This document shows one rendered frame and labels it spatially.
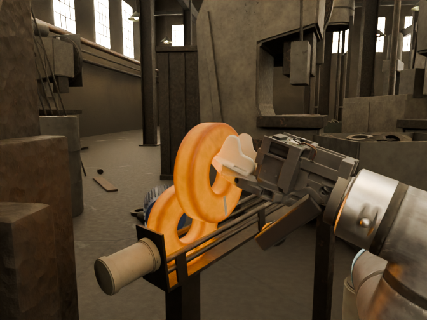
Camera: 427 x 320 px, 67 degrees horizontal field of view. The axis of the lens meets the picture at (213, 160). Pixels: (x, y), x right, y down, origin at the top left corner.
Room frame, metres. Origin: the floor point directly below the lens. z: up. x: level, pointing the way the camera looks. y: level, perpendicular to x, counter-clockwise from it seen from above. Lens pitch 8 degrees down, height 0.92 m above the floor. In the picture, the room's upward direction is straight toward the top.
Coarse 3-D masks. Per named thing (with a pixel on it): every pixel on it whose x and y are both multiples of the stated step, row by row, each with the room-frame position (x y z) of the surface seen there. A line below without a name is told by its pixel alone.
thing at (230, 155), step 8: (232, 136) 0.46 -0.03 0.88; (224, 144) 0.47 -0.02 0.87; (232, 144) 0.46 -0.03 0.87; (240, 144) 0.46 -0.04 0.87; (224, 152) 0.47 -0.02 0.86; (232, 152) 0.46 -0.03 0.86; (240, 152) 0.45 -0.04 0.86; (216, 160) 0.47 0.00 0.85; (224, 160) 0.47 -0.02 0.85; (232, 160) 0.46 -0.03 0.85; (240, 160) 0.45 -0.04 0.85; (248, 160) 0.44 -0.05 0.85; (216, 168) 0.47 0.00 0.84; (232, 168) 0.45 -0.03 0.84; (240, 168) 0.46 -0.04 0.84; (248, 168) 0.44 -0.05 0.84
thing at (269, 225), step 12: (300, 204) 0.41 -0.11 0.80; (312, 204) 0.40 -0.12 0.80; (288, 216) 0.41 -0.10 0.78; (300, 216) 0.41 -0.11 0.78; (312, 216) 0.40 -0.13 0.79; (264, 228) 0.45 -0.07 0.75; (276, 228) 0.43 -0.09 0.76; (288, 228) 0.42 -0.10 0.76; (264, 240) 0.44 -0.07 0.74; (276, 240) 0.43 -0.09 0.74
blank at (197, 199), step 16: (192, 128) 0.49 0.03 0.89; (208, 128) 0.47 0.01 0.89; (224, 128) 0.50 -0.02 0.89; (192, 144) 0.45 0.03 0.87; (208, 144) 0.47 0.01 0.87; (176, 160) 0.45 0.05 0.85; (192, 160) 0.44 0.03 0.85; (208, 160) 0.47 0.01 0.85; (176, 176) 0.45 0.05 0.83; (192, 176) 0.43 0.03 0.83; (208, 176) 0.47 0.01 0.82; (176, 192) 0.45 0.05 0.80; (192, 192) 0.43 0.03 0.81; (208, 192) 0.46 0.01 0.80; (224, 192) 0.50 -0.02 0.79; (240, 192) 0.54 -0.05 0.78; (192, 208) 0.44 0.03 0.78; (208, 208) 0.46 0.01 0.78; (224, 208) 0.50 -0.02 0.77
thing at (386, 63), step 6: (390, 36) 8.13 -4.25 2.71; (402, 36) 8.05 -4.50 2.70; (390, 42) 8.12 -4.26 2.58; (402, 42) 8.08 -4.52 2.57; (390, 48) 8.11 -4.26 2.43; (396, 54) 8.02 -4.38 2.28; (384, 60) 7.93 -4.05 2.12; (396, 60) 7.77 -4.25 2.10; (384, 66) 7.92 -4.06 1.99; (396, 66) 7.76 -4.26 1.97; (402, 66) 8.25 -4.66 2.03; (384, 72) 7.92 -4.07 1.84; (396, 72) 8.07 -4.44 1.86; (384, 78) 7.91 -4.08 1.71; (396, 78) 8.35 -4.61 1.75; (384, 84) 7.90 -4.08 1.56; (396, 84) 8.34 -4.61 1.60; (384, 90) 7.89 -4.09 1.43; (396, 90) 8.33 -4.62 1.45
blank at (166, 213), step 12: (168, 192) 0.57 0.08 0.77; (156, 204) 0.55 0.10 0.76; (168, 204) 0.54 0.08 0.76; (156, 216) 0.54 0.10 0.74; (168, 216) 0.54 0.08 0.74; (180, 216) 0.56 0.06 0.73; (156, 228) 0.53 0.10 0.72; (168, 228) 0.54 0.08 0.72; (192, 228) 0.62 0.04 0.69; (204, 228) 0.61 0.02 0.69; (216, 228) 0.63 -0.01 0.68; (168, 240) 0.54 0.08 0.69; (180, 240) 0.59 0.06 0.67; (192, 240) 0.59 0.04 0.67; (168, 252) 0.54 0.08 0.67; (192, 252) 0.58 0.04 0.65; (168, 264) 0.55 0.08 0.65
